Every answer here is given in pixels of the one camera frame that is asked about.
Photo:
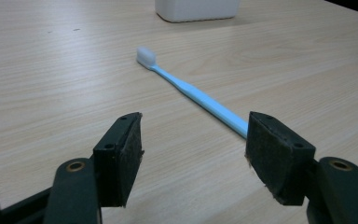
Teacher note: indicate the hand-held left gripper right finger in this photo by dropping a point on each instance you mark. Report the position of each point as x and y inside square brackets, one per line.
[279, 161]

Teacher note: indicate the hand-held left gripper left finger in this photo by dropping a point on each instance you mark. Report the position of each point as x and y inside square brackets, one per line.
[115, 165]

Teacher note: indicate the blue toothbrush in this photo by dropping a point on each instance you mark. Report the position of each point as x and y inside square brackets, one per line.
[195, 93]

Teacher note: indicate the white container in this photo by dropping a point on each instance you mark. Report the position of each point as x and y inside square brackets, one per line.
[197, 10]

